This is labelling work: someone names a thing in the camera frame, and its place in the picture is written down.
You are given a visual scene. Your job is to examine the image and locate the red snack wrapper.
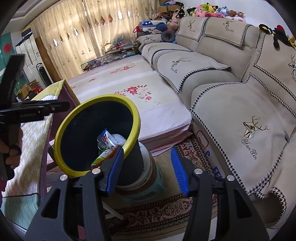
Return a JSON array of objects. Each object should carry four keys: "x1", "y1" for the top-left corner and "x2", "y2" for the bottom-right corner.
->
[{"x1": 91, "y1": 129, "x2": 119, "y2": 169}]

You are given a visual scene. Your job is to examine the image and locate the green banded clear jar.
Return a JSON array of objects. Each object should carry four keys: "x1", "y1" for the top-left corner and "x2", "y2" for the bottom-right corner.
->
[{"x1": 97, "y1": 130, "x2": 109, "y2": 152}]

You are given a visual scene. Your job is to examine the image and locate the white foam fruit net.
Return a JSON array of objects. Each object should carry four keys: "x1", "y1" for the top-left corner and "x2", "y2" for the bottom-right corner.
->
[{"x1": 111, "y1": 134, "x2": 126, "y2": 146}]

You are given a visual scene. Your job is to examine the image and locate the yellow rimmed black trash bin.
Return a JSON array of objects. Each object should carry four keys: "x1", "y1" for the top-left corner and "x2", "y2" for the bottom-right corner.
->
[{"x1": 54, "y1": 94, "x2": 144, "y2": 186}]

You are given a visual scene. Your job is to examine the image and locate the person left hand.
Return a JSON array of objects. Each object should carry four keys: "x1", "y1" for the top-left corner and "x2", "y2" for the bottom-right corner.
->
[{"x1": 0, "y1": 128, "x2": 23, "y2": 169}]

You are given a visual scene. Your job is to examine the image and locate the teal plastic stool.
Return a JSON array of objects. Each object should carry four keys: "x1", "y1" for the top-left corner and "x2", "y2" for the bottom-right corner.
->
[{"x1": 115, "y1": 161, "x2": 167, "y2": 204}]

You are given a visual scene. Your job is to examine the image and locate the patterned floor rug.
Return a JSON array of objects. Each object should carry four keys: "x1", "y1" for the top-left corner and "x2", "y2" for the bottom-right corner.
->
[{"x1": 101, "y1": 136, "x2": 223, "y2": 237}]

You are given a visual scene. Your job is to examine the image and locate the black tower fan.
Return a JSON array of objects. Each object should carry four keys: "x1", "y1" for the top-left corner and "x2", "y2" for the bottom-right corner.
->
[{"x1": 36, "y1": 63, "x2": 53, "y2": 87}]

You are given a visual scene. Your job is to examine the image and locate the floral bed cover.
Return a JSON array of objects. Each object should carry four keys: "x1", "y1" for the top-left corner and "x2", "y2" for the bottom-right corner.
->
[{"x1": 66, "y1": 54, "x2": 194, "y2": 158}]

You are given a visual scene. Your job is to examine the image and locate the beige window curtains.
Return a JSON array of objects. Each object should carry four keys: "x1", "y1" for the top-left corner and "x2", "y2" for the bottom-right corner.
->
[{"x1": 29, "y1": 0, "x2": 159, "y2": 79}]

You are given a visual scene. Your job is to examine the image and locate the beige sectional sofa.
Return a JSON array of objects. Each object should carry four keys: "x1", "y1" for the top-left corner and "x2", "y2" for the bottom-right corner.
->
[{"x1": 137, "y1": 16, "x2": 295, "y2": 230}]

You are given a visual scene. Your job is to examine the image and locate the low glass shelf with books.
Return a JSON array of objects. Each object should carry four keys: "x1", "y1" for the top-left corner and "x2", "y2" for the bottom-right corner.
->
[{"x1": 81, "y1": 46, "x2": 139, "y2": 72}]

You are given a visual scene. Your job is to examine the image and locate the pile of plush toys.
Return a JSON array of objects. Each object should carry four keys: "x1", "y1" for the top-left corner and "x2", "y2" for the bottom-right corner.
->
[{"x1": 161, "y1": 1, "x2": 245, "y2": 22}]

